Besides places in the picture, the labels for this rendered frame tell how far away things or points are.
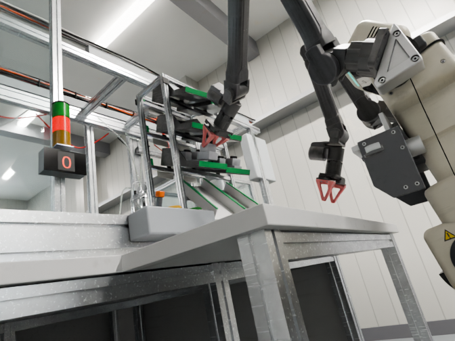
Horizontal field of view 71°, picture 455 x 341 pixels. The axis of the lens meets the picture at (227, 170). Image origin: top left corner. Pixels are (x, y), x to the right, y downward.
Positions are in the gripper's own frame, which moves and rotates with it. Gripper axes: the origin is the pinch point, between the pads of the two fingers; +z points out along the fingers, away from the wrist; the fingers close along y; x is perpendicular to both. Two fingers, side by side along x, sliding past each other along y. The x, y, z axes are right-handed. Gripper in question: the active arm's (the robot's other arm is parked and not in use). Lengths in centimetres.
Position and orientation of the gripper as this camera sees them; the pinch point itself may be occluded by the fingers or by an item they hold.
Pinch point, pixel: (208, 145)
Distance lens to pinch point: 119.9
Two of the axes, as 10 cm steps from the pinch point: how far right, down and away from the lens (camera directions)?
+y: -7.1, -1.1, -7.0
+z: -5.0, 7.7, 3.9
